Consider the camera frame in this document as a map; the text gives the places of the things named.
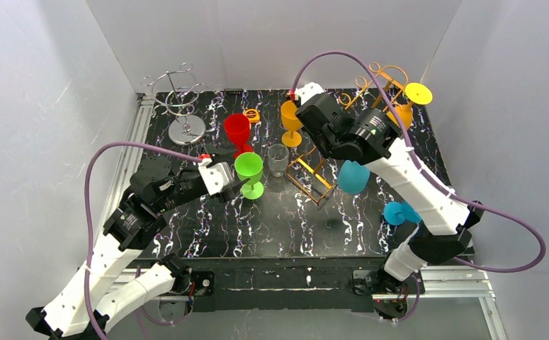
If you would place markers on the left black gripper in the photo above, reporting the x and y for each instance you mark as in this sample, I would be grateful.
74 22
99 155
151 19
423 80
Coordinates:
229 188

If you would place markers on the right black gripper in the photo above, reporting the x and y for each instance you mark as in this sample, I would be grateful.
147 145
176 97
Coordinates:
312 119

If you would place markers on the green plastic wine glass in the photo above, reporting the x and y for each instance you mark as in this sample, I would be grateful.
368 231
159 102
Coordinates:
249 167

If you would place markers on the teal wine glass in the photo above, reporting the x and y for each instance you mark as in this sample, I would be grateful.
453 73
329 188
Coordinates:
353 177

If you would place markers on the gold wire glass rack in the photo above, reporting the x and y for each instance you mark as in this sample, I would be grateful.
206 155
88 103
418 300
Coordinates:
353 139

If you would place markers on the orange wine glass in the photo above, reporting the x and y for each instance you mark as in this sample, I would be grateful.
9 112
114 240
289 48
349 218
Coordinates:
416 93
291 137

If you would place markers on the blue wine glass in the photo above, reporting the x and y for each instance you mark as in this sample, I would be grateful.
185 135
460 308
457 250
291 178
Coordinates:
397 213

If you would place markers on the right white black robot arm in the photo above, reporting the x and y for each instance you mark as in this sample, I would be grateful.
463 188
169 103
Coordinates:
446 222

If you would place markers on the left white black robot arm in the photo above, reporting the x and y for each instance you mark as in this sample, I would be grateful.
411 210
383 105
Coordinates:
89 306

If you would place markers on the red plastic wine glass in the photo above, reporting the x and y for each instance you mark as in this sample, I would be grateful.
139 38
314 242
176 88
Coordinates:
238 128

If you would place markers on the silver round glass rack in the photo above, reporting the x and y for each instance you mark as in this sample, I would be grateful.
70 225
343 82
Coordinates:
175 93

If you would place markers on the clear glass tumbler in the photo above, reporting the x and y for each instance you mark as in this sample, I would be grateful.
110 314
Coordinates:
277 157

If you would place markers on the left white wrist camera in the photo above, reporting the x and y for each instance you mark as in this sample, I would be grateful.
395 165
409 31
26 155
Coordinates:
216 176

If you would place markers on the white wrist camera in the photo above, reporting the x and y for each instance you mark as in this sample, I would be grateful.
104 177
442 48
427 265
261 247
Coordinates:
216 176
301 95

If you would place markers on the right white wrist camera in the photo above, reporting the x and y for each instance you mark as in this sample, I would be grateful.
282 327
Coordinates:
301 95

